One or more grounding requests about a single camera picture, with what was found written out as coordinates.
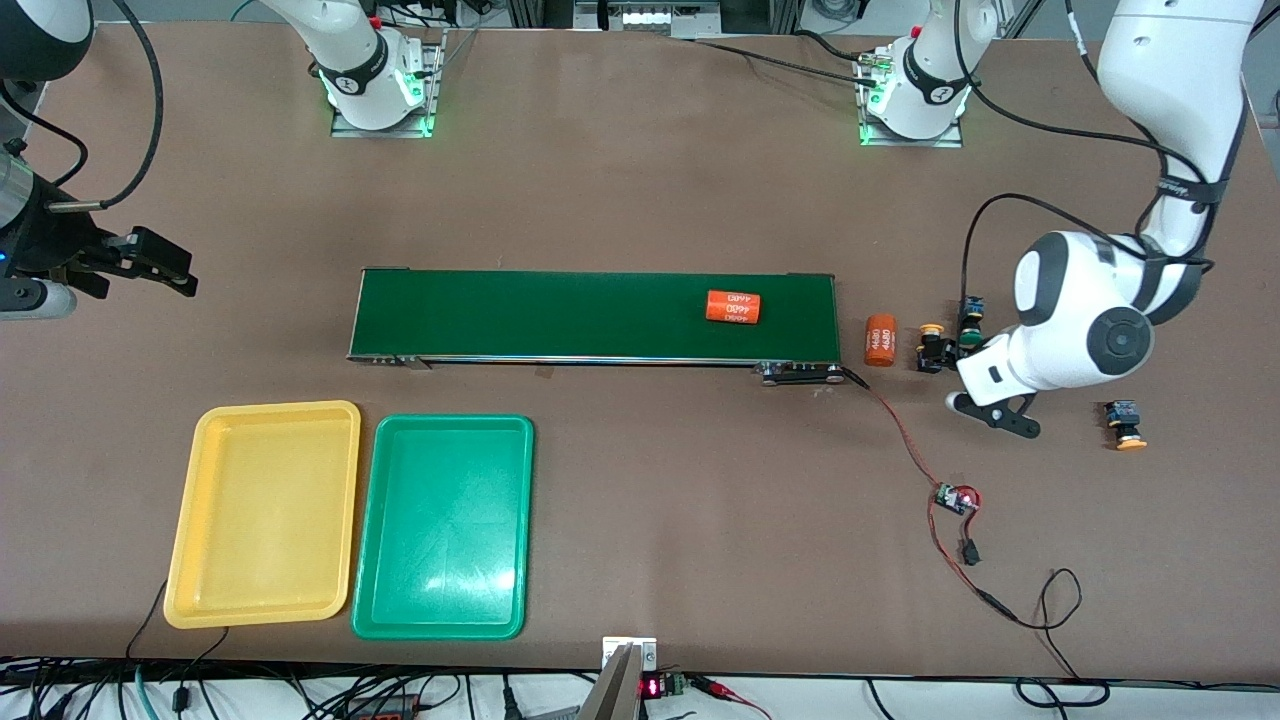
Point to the yellow push button switch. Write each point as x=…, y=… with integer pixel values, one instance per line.
x=931, y=328
x=1124, y=418

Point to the small green circuit board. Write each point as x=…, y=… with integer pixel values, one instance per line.
x=953, y=498

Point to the orange cylindrical battery cell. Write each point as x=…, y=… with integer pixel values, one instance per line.
x=733, y=306
x=880, y=340

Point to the green plastic tray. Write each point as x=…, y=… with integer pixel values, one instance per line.
x=440, y=530

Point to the white box device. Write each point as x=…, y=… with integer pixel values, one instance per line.
x=645, y=15

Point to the red clip lead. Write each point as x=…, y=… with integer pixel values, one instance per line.
x=715, y=688

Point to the green conveyor belt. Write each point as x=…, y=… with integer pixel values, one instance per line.
x=450, y=320

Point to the small metal bracket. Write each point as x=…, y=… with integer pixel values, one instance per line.
x=645, y=655

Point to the green push button switch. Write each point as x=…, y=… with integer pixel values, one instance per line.
x=970, y=305

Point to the small black plug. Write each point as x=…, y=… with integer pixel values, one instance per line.
x=968, y=551

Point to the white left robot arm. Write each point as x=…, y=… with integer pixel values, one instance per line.
x=1180, y=80

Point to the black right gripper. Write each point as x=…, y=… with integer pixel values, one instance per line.
x=50, y=243

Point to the yellow plastic tray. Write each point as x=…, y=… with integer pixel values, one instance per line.
x=250, y=560

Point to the red display module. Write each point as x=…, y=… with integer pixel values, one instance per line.
x=652, y=687

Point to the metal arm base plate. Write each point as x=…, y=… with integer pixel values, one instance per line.
x=390, y=132
x=910, y=143

